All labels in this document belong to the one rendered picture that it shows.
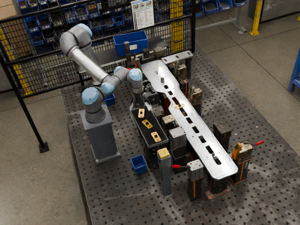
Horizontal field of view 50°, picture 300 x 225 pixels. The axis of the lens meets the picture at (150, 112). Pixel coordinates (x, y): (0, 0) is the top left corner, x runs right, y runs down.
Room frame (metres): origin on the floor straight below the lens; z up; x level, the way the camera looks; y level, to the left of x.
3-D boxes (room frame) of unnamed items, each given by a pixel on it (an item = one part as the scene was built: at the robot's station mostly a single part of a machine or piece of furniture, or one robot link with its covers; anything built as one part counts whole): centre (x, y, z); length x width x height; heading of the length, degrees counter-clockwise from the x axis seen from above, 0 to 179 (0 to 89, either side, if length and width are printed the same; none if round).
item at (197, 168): (1.20, -0.25, 0.88); 0.11 x 0.10 x 0.36; 107
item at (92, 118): (1.69, 0.40, 1.15); 0.15 x 0.15 x 0.10
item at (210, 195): (1.21, -0.42, 0.84); 0.18 x 0.06 x 0.29; 107
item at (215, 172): (1.79, -0.25, 1.00); 1.38 x 0.22 x 0.02; 17
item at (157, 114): (1.66, -0.06, 0.90); 0.05 x 0.05 x 0.40; 17
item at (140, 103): (1.58, 0.06, 1.33); 0.09 x 0.08 x 0.12; 172
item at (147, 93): (1.84, -0.01, 0.94); 0.18 x 0.13 x 0.49; 17
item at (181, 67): (2.26, -0.31, 0.87); 0.12 x 0.09 x 0.35; 107
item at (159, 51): (2.55, -0.14, 0.88); 0.08 x 0.08 x 0.36; 17
